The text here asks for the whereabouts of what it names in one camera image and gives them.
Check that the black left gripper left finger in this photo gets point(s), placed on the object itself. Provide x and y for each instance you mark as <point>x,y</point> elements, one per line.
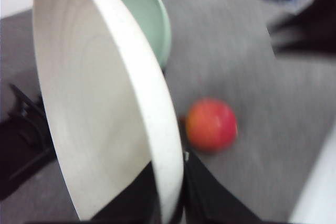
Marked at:
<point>139,202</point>

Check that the red pomegranate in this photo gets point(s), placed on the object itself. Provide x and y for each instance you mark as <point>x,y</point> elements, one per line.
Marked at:
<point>211,124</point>

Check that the white plate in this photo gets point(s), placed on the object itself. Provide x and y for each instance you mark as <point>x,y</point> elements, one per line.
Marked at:
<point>110,102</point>

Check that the black plate rack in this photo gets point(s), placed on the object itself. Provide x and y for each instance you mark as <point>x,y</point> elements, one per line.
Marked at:
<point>26,141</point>

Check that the green plate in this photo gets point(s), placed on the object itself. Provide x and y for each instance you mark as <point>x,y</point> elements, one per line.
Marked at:
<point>153,18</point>

